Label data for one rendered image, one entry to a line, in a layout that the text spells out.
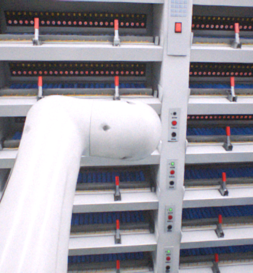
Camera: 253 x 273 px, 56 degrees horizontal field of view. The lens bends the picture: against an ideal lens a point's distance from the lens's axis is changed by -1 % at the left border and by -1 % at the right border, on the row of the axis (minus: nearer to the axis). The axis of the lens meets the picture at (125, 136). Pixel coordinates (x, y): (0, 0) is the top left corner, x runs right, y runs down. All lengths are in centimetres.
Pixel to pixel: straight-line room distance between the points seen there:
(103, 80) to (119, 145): 65
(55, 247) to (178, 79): 72
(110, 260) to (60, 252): 92
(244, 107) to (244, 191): 36
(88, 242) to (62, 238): 77
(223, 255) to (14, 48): 122
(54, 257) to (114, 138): 19
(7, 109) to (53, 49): 26
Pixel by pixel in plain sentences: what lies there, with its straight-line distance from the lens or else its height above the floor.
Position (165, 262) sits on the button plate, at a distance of 113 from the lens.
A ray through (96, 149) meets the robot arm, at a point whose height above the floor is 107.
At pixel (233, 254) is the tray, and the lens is 133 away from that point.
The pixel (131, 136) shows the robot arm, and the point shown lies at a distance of 38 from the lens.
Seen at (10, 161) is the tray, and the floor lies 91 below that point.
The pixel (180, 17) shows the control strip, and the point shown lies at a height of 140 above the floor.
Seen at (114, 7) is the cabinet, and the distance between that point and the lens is 109.
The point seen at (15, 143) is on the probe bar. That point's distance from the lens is 98.
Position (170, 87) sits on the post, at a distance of 88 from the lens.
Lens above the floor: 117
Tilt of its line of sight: 12 degrees down
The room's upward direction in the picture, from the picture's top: straight up
